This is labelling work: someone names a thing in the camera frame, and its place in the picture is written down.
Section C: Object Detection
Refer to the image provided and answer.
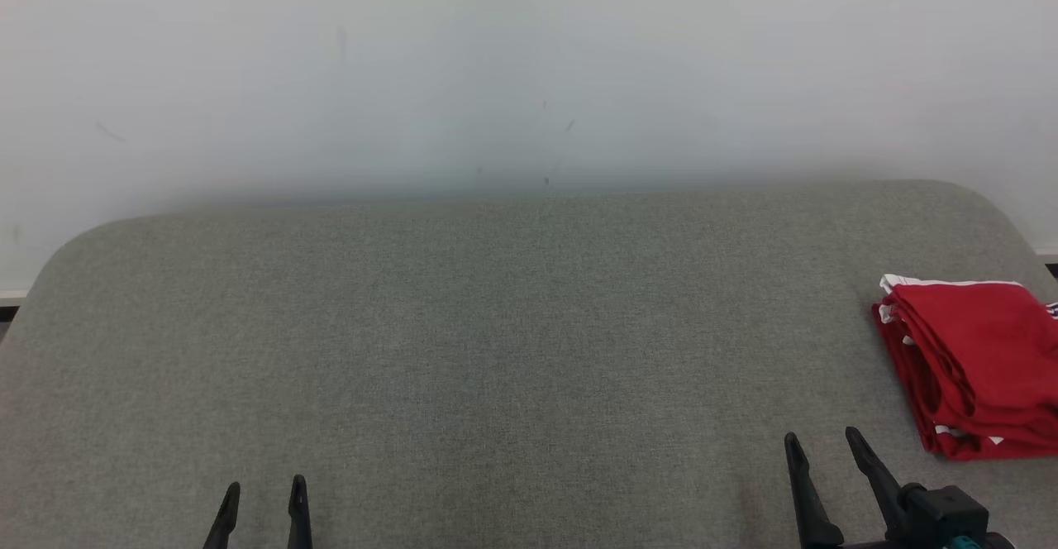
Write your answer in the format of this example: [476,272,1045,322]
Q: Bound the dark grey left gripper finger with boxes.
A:
[203,482,241,549]
[288,475,314,549]

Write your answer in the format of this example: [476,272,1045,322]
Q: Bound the red jersey with black lettering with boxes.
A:
[871,299,1058,461]

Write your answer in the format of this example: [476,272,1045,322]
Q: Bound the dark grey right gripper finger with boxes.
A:
[846,427,911,544]
[784,432,846,549]

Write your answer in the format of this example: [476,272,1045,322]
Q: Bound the red shorts with white bands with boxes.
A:
[878,274,1058,444]

